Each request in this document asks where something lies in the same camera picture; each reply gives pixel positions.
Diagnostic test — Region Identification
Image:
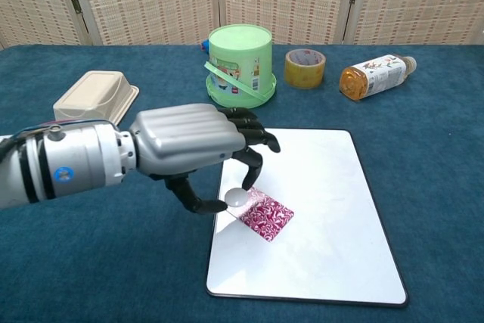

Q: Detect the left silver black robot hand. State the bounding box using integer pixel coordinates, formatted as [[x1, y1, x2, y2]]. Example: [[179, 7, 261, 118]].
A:
[[128, 103, 281, 214]]

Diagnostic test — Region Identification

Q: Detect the white round magnet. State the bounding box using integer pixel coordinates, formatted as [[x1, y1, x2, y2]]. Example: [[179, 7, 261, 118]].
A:
[[224, 188, 250, 207]]

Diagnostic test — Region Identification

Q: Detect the pink patterned square packet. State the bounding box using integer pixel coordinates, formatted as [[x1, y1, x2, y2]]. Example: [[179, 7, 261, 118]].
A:
[[237, 186, 296, 243]]

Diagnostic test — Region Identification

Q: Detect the yellow packing tape roll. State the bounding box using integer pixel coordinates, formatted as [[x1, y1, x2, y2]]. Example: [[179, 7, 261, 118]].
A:
[[284, 48, 327, 90]]

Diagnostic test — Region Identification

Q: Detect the white rectangular board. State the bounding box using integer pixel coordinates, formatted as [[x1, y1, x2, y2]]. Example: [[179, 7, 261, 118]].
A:
[[206, 128, 408, 307]]

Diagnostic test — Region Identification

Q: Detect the green plastic bucket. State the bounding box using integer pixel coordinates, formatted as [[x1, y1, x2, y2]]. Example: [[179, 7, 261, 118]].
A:
[[204, 23, 278, 109]]

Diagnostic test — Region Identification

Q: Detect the beige lunch box container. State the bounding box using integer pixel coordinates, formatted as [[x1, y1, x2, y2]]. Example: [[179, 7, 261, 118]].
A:
[[52, 70, 140, 127]]

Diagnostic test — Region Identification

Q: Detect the blue felt table cloth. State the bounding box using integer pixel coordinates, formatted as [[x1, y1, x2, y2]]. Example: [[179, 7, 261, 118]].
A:
[[0, 43, 484, 323]]

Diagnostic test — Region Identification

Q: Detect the tea bottle with label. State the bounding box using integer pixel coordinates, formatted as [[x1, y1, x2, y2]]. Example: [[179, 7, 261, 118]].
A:
[[339, 54, 417, 101]]

